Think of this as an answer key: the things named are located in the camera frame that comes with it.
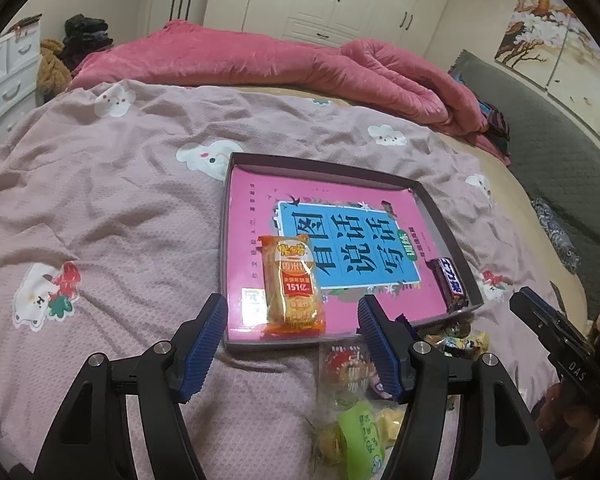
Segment white drawer cabinet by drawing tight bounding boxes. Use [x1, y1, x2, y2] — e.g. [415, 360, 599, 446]
[0, 16, 41, 144]

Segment orange biscuit packet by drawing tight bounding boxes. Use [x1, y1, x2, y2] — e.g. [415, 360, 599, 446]
[259, 234, 326, 338]

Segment light green snack packet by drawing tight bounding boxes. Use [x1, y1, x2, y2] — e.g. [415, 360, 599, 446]
[337, 401, 385, 480]

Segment mauve cartoon bedsheet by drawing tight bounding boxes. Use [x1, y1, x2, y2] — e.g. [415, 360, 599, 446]
[0, 81, 553, 468]

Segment pink folded quilt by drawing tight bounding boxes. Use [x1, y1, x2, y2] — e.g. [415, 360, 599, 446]
[69, 20, 509, 164]

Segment Snickers chocolate bar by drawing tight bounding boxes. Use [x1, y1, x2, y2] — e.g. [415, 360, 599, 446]
[427, 257, 469, 312]

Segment pile of dark clothes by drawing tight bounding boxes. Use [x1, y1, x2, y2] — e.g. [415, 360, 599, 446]
[59, 14, 114, 70]

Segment floral wall painting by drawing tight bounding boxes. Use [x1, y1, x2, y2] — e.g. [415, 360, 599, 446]
[494, 0, 600, 137]

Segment dark shallow box tray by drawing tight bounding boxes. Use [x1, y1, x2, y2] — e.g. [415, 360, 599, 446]
[221, 153, 483, 351]

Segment grey quilted headboard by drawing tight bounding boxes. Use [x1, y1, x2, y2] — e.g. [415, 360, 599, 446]
[451, 50, 600, 316]

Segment dark clothes by headboard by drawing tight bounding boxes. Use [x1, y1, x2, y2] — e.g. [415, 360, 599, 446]
[478, 100, 510, 156]

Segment yellow cartoon snack bar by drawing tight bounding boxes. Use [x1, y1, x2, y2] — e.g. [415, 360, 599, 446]
[425, 332, 490, 361]

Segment clear red snack packet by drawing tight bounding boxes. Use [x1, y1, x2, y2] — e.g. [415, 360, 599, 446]
[317, 339, 386, 410]

